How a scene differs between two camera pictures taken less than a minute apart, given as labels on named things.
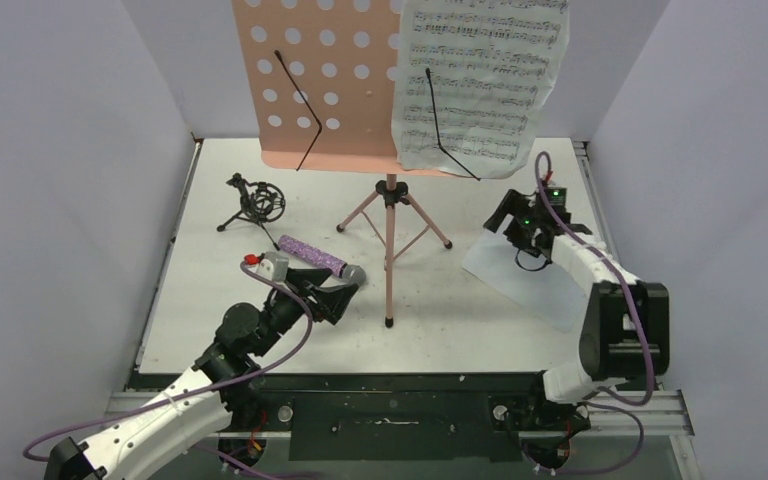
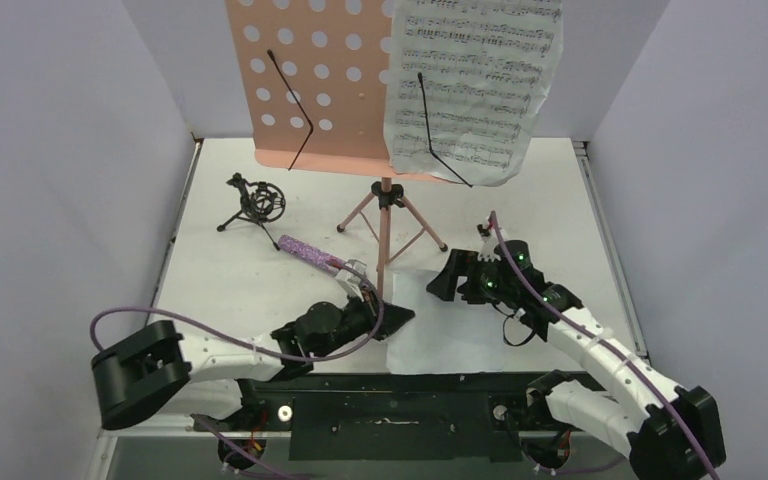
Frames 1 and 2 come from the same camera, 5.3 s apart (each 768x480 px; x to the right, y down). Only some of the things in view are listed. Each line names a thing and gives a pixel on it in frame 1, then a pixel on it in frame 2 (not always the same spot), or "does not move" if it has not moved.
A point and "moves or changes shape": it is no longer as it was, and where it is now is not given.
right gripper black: [516, 221] to [466, 273]
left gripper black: [331, 303] to [394, 317]
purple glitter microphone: [321, 259] does not move
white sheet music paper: [553, 291] moves or changes shape
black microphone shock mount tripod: [260, 203] does not move
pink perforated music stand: [321, 77] moves or changes shape
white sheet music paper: [489, 61] does not move
